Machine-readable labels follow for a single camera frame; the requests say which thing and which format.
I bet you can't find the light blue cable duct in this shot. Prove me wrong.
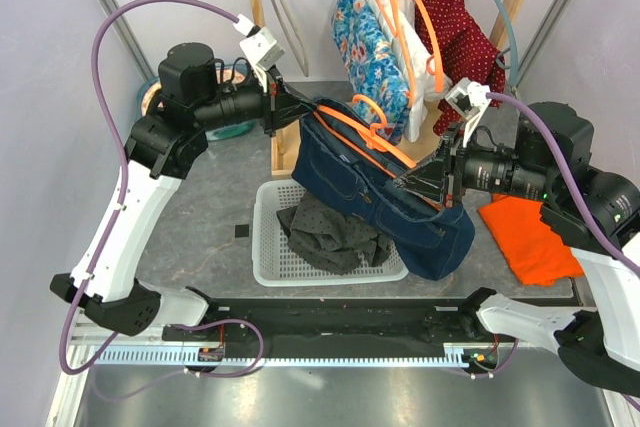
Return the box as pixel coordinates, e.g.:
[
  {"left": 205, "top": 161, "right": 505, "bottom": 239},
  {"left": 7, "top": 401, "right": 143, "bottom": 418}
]
[{"left": 96, "top": 345, "right": 469, "bottom": 369}]

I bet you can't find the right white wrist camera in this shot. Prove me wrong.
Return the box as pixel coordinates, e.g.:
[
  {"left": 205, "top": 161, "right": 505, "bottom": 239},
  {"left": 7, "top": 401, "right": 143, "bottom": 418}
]
[{"left": 444, "top": 78, "right": 491, "bottom": 147}]

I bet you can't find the teal tub with clothes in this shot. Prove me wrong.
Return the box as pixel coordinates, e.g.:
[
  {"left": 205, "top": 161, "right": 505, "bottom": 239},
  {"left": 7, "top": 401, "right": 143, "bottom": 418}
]
[{"left": 136, "top": 62, "right": 256, "bottom": 143}]

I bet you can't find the blue denim skirt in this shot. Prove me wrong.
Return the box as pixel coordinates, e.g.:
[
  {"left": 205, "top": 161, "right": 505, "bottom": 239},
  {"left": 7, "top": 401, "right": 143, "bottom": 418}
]
[{"left": 292, "top": 106, "right": 475, "bottom": 281}]

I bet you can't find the grey dotted skirt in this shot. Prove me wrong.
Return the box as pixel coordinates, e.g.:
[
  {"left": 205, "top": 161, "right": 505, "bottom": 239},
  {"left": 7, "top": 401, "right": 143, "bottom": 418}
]
[{"left": 276, "top": 193, "right": 392, "bottom": 275}]

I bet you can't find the white garment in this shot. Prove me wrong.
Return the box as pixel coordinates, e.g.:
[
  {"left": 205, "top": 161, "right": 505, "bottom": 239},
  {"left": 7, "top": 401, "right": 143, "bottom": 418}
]
[{"left": 362, "top": 0, "right": 454, "bottom": 143}]

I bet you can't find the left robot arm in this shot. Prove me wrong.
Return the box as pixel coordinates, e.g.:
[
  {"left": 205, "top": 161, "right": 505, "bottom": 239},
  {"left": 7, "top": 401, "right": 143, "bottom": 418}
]
[{"left": 50, "top": 42, "right": 317, "bottom": 340}]

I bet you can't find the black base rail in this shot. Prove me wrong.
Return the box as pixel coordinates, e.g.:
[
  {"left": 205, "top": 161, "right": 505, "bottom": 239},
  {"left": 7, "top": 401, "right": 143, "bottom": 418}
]
[{"left": 162, "top": 294, "right": 519, "bottom": 361}]

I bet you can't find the orange folded cloth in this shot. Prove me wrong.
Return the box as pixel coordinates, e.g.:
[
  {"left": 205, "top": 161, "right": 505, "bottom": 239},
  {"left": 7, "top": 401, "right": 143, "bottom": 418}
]
[{"left": 478, "top": 195, "right": 584, "bottom": 286}]

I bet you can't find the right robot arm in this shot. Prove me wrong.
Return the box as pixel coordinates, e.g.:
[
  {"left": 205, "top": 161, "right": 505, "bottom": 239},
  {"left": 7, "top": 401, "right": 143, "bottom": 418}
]
[{"left": 395, "top": 94, "right": 639, "bottom": 397}]

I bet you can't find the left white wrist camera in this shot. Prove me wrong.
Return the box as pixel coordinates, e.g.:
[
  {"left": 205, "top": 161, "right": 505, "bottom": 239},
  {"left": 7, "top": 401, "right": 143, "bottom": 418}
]
[{"left": 234, "top": 14, "right": 285, "bottom": 92}]

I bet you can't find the orange hanger of white garment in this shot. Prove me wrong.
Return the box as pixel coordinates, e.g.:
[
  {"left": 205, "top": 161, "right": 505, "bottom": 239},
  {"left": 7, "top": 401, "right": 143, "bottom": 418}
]
[{"left": 352, "top": 0, "right": 451, "bottom": 108}]

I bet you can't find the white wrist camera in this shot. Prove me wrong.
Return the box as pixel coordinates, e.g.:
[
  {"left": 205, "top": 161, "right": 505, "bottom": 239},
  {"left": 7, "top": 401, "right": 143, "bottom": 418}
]
[
  {"left": 234, "top": 14, "right": 285, "bottom": 92},
  {"left": 444, "top": 78, "right": 491, "bottom": 147}
]

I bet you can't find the beige clothes hanger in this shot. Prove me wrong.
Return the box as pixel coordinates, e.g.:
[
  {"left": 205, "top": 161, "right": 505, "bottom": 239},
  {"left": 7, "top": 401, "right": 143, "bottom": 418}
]
[{"left": 269, "top": 0, "right": 310, "bottom": 78}]

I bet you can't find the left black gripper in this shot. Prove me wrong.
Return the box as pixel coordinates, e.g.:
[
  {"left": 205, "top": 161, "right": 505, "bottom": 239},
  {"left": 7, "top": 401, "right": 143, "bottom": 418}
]
[{"left": 195, "top": 63, "right": 318, "bottom": 137}]

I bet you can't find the small black floor marker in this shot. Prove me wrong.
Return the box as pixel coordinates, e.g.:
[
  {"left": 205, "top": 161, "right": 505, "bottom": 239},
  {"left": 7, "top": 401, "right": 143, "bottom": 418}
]
[{"left": 234, "top": 224, "right": 250, "bottom": 238}]

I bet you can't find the blue floral garment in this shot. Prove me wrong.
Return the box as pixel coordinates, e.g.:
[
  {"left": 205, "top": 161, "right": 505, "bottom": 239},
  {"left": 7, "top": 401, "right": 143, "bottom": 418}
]
[{"left": 331, "top": 0, "right": 410, "bottom": 145}]

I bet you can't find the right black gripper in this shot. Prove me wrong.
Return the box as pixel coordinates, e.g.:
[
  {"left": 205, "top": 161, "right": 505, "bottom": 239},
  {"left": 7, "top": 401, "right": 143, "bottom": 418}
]
[{"left": 395, "top": 120, "right": 559, "bottom": 206}]

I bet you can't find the orange hanger of denim skirt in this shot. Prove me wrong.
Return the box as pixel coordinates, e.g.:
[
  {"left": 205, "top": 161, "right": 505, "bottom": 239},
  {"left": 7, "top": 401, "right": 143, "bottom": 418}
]
[{"left": 317, "top": 94, "right": 417, "bottom": 169}]

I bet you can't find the white plastic basket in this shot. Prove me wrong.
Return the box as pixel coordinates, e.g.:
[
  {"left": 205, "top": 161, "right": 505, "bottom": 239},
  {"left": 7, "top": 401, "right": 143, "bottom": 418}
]
[{"left": 251, "top": 179, "right": 408, "bottom": 287}]

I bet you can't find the red dotted garment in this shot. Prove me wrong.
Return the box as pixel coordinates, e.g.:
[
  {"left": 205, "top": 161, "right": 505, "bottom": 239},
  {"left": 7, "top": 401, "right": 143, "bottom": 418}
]
[{"left": 414, "top": 0, "right": 507, "bottom": 138}]

